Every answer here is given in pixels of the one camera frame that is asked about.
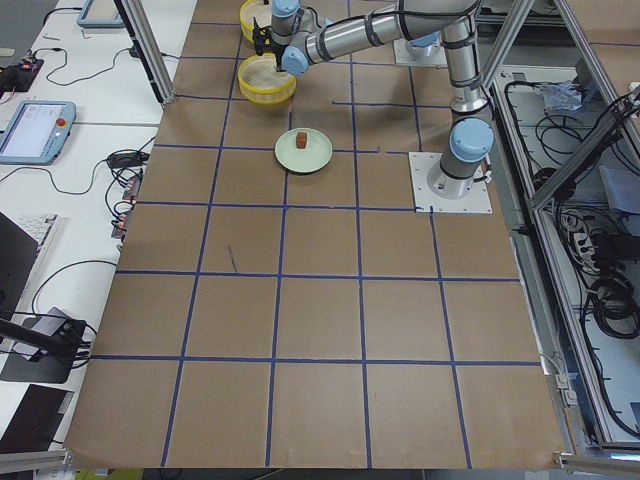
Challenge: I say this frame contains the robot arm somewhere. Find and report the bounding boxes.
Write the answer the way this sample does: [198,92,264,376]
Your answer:
[252,1,494,200]

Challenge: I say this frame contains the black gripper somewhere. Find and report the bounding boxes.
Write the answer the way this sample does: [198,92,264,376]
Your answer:
[252,18,277,56]

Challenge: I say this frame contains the blue teach pendant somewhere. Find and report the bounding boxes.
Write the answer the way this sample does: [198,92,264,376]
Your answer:
[1,100,76,166]
[77,0,124,29]

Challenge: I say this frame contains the black power adapter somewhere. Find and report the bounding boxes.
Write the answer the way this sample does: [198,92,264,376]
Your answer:
[107,151,149,169]

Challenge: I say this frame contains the brown steamed bun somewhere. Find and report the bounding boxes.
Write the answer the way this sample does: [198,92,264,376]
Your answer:
[295,131,308,149]

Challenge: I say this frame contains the yellow steamer layer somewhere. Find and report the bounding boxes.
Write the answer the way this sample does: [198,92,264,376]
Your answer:
[239,0,271,42]
[237,53,297,105]

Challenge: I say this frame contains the aluminium frame post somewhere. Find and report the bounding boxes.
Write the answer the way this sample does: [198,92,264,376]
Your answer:
[114,0,175,105]

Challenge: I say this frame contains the light green plate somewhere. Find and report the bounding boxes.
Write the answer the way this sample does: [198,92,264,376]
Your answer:
[275,128,333,174]

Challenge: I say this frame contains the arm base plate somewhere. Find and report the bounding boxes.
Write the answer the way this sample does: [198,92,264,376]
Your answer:
[393,39,448,69]
[408,152,493,215]

